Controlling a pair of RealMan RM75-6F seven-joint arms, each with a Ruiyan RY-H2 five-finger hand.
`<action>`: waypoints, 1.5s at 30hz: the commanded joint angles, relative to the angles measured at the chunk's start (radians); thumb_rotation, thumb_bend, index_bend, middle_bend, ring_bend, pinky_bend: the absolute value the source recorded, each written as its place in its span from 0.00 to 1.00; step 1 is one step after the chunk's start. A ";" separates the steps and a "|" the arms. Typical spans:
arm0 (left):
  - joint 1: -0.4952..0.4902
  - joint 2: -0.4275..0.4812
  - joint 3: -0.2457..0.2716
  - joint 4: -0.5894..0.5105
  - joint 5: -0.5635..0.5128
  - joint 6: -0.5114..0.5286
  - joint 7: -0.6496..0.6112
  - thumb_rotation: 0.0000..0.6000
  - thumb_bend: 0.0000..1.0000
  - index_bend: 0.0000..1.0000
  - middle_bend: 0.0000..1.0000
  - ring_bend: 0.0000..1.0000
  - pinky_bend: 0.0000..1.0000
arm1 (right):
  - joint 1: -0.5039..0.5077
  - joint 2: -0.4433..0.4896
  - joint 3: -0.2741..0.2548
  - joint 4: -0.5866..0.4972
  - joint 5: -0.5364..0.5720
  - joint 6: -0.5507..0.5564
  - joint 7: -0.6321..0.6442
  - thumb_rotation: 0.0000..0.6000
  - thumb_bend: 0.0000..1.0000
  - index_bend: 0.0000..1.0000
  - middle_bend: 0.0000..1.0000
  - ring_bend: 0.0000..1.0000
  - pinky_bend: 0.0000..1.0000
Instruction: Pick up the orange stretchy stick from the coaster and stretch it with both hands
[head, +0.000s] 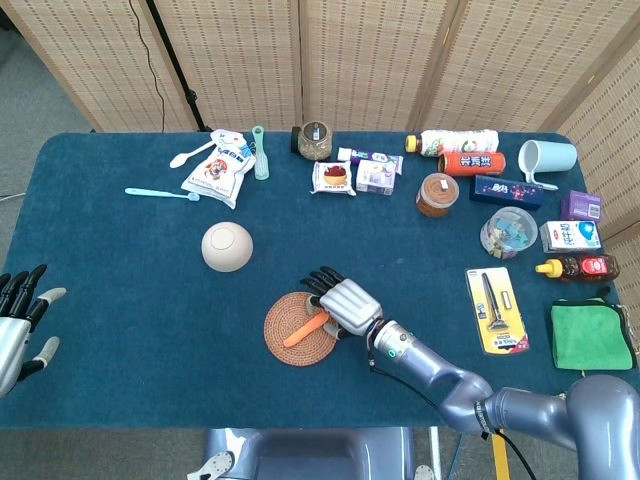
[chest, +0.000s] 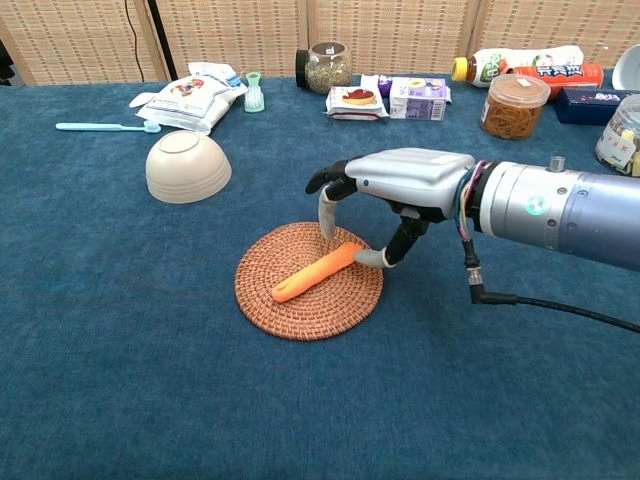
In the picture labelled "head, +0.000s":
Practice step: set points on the white plastic spoon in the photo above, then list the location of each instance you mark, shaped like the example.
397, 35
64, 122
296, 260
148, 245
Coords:
178, 160

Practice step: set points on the white table leg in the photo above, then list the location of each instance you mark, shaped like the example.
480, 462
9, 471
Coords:
435, 452

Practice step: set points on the light blue toothbrush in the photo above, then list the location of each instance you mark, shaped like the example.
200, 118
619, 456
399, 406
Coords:
160, 193

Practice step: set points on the white blue milk carton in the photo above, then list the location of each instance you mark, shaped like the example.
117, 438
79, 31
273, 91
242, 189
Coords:
570, 236

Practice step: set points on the orange soda can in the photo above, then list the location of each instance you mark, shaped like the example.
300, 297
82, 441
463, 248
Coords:
472, 164

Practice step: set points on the light blue mug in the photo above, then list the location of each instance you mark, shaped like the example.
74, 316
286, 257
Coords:
552, 156

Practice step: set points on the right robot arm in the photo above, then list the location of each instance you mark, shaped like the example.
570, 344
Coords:
450, 380

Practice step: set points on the purple box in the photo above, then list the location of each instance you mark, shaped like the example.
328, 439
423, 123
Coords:
580, 206

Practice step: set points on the white purple toothpaste tube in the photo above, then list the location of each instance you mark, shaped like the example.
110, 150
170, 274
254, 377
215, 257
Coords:
380, 157

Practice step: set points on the honey bottle yellow cap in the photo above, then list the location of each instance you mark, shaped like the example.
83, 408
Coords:
585, 267

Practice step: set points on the bamboo folding screen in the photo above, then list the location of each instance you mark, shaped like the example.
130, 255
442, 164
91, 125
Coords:
375, 60

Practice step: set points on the black tripod pole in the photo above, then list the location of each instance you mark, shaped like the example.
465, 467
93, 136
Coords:
175, 62

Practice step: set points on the blue felt table cover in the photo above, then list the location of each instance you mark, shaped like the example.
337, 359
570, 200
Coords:
150, 325

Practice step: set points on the purple white tissue pack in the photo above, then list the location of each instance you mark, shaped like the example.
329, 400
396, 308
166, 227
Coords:
375, 179

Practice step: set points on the snack packet red picture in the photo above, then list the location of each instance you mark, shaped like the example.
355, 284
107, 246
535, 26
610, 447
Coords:
333, 178

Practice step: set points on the dark blue carton box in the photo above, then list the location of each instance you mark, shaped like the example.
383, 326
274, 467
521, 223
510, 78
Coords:
507, 192

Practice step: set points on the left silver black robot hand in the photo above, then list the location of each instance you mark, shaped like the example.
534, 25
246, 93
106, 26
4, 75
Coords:
10, 345

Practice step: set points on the white drink bottle yellow cap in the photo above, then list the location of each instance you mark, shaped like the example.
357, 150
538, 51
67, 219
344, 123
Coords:
457, 141

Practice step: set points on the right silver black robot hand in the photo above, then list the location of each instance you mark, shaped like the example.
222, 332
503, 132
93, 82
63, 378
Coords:
350, 305

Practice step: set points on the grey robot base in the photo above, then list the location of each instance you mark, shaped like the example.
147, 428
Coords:
310, 452

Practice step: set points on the round woven rattan coaster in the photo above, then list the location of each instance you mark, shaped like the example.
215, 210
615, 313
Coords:
292, 307

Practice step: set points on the glass jar black lid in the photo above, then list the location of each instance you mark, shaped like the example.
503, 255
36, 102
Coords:
314, 141

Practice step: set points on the orange sauce jar brown lid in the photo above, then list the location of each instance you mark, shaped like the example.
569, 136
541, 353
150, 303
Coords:
437, 196

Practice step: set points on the clear tub of clips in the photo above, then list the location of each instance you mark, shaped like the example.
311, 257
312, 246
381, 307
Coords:
508, 233

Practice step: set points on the white snack bag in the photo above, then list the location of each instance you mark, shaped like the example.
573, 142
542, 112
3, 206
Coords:
217, 172

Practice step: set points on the beige bowl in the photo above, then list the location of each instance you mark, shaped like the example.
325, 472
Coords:
227, 246

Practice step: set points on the green microfibre cloth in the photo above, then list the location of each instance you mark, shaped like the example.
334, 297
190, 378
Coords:
590, 335

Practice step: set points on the pale green plastic tool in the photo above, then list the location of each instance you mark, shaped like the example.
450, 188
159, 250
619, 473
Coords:
261, 162

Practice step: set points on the razor in yellow blister pack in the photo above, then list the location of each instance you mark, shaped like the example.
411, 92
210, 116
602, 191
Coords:
497, 310

